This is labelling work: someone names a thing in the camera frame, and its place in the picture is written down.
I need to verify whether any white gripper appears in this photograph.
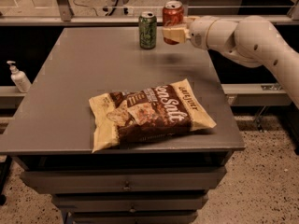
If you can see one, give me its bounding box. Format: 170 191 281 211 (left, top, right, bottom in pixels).
163 16 215 50

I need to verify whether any red coke can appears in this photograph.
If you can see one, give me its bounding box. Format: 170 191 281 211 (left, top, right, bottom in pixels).
162 0 185 46

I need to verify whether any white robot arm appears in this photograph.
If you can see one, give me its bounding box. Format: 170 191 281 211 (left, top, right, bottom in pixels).
163 16 299 106

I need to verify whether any green soda can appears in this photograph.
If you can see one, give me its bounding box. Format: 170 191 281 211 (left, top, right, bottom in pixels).
138 11 157 49

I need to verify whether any brown cream chip bag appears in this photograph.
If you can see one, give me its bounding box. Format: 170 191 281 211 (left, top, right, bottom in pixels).
89 79 216 152

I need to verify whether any top grey drawer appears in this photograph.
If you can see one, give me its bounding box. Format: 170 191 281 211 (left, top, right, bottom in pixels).
21 167 226 194

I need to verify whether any grey drawer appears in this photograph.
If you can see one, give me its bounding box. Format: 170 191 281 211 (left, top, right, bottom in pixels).
52 192 207 213
73 211 197 224
21 167 226 194

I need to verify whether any grey drawer cabinet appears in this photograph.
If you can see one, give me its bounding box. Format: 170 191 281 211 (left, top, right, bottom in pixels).
0 27 244 224

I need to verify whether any white pump sanitizer bottle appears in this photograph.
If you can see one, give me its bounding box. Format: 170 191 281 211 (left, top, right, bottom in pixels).
7 61 31 93

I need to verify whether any middle grey drawer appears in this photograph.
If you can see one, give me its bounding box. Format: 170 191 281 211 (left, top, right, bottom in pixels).
52 192 207 213

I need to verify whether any bottom grey drawer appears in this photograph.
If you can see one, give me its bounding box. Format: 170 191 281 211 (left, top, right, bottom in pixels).
73 211 197 224

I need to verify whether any grey metal rail frame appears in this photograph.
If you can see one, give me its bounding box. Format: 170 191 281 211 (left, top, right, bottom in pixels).
0 0 299 26

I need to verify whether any black floor cable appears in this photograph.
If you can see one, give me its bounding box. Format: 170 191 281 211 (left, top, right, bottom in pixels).
65 0 99 17

